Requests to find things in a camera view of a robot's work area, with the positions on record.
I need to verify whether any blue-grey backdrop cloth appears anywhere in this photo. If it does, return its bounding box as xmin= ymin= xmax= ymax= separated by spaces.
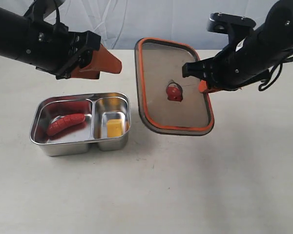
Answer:
xmin=0 ymin=0 xmax=293 ymax=51

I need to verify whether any stainless steel lunch box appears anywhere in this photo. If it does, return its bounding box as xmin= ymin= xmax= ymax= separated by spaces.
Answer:
xmin=30 ymin=93 xmax=131 ymax=156

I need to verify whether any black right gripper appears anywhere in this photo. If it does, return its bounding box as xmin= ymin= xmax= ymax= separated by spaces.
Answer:
xmin=182 ymin=36 xmax=270 ymax=94

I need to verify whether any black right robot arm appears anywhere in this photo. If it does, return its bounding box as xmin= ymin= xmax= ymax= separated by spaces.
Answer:
xmin=182 ymin=0 xmax=293 ymax=92

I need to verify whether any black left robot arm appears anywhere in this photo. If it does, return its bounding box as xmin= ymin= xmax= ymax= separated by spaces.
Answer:
xmin=0 ymin=0 xmax=122 ymax=79

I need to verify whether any yellow toy cheese wedge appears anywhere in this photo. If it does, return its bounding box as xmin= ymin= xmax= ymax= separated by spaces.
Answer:
xmin=106 ymin=119 xmax=123 ymax=138

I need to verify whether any dark transparent lunch box lid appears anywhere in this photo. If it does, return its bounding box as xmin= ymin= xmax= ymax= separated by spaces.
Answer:
xmin=135 ymin=38 xmax=214 ymax=136

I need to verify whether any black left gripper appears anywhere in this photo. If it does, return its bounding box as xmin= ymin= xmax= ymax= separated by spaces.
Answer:
xmin=34 ymin=21 xmax=122 ymax=79

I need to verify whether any red toy sausage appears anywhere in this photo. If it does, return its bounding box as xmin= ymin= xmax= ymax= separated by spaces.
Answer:
xmin=46 ymin=113 xmax=85 ymax=137

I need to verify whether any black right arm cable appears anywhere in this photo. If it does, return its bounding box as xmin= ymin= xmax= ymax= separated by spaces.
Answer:
xmin=257 ymin=39 xmax=293 ymax=92

